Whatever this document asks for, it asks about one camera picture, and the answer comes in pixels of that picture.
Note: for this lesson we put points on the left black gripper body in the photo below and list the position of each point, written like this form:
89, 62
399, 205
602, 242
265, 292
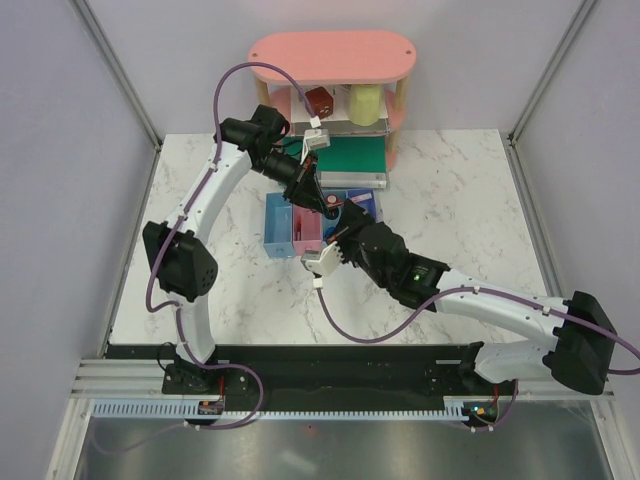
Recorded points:
305, 173

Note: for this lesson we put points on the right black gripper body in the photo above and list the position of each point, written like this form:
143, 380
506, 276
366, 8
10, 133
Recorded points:
348, 241

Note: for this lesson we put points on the four-compartment blue pink organizer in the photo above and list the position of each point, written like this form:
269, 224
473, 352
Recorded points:
282, 219

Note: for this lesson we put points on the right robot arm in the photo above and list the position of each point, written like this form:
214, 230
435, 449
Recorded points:
569, 340

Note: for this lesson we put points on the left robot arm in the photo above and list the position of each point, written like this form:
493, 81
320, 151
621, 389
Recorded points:
180, 263

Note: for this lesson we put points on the green box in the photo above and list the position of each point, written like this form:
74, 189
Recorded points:
350, 162

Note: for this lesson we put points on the brown cube box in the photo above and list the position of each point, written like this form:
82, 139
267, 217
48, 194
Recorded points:
321, 101

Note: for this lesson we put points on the pale yellow cup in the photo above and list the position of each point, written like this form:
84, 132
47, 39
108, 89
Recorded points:
364, 104

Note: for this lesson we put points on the pink three-tier shelf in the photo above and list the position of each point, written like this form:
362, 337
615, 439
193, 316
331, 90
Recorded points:
357, 57

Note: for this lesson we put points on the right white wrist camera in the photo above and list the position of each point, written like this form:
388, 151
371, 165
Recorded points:
323, 262

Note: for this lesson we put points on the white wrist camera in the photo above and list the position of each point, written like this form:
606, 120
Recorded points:
316, 138
323, 262

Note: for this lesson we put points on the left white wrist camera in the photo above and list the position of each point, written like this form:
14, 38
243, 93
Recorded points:
316, 138

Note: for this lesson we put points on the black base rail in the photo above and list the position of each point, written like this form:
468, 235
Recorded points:
351, 376

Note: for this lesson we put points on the white cable duct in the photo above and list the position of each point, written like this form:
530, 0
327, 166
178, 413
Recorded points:
193, 409

